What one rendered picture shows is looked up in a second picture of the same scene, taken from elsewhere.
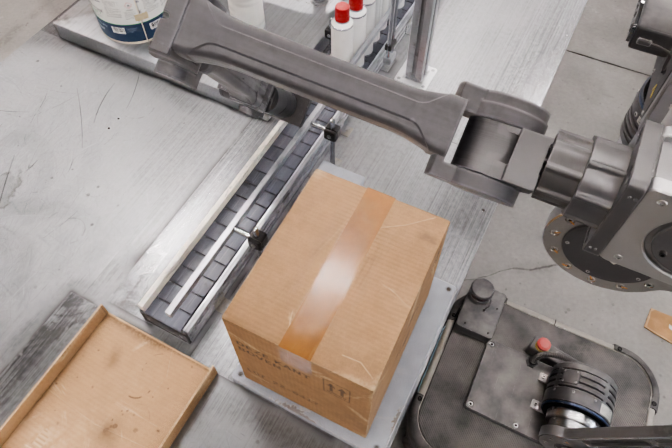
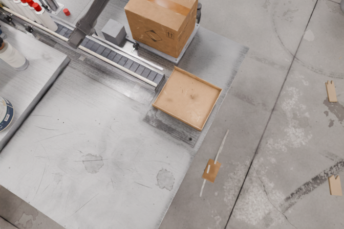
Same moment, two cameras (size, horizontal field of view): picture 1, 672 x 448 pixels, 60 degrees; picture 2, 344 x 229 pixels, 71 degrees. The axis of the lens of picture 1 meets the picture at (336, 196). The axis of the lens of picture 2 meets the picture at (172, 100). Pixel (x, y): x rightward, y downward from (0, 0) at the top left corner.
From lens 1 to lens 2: 0.94 m
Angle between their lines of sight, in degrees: 38
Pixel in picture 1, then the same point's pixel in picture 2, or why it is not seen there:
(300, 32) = (23, 43)
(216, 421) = (189, 67)
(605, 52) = not seen: outside the picture
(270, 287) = (168, 19)
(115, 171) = (88, 115)
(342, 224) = (147, 1)
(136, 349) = (166, 93)
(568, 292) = not seen: hidden behind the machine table
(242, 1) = (13, 50)
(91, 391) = (180, 105)
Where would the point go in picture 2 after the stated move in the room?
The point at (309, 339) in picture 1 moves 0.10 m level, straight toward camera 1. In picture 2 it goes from (184, 8) to (204, 7)
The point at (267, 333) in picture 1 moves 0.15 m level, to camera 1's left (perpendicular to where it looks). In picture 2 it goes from (183, 19) to (182, 45)
